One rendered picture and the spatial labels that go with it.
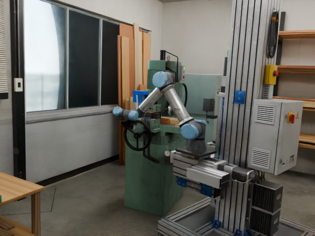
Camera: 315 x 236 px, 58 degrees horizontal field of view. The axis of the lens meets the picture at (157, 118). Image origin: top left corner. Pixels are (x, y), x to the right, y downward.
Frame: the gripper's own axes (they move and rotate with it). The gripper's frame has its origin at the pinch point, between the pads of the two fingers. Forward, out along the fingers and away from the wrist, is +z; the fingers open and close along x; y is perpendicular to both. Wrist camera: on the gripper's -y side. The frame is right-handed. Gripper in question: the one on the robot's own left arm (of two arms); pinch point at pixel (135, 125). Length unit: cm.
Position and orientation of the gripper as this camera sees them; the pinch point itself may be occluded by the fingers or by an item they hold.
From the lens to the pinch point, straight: 253.2
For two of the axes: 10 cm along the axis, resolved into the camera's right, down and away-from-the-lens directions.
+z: 3.4, 4.1, 8.5
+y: -3.0, 9.0, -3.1
